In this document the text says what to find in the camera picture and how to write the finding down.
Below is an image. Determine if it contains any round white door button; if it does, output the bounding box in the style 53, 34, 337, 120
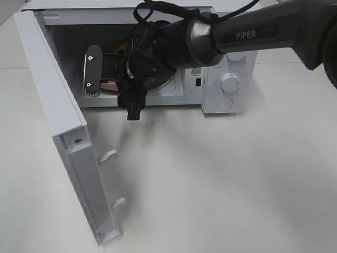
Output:
216, 97, 233, 111

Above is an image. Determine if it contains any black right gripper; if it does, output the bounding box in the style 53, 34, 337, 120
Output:
100, 25, 165, 121

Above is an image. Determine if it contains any pink round plate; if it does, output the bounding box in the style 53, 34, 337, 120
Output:
101, 80, 118, 92

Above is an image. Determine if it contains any burger with lettuce and tomato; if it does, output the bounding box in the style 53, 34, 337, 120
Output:
115, 37, 132, 55

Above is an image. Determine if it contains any white microwave oven body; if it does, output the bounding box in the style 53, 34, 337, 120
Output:
21, 0, 267, 115

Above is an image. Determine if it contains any white microwave door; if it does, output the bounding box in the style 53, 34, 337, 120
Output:
14, 11, 121, 246

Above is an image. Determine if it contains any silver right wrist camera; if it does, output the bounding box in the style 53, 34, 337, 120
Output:
83, 45, 103, 97

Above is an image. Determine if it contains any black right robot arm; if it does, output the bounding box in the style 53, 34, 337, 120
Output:
101, 1, 336, 120

